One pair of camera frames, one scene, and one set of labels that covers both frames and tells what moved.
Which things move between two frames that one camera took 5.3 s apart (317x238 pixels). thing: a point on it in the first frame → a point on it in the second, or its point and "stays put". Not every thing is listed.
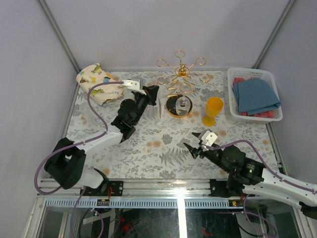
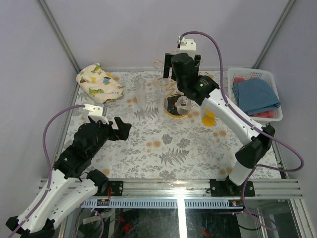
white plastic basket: x=253 y=95 stays put
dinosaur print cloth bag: x=94 y=75 stays put
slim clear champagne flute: x=153 y=113 → x=161 y=82
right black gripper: x=193 y=151 → x=168 y=64
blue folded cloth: x=255 y=95 stays put
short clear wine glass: x=183 y=102 stays put
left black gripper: x=151 y=91 → x=125 y=128
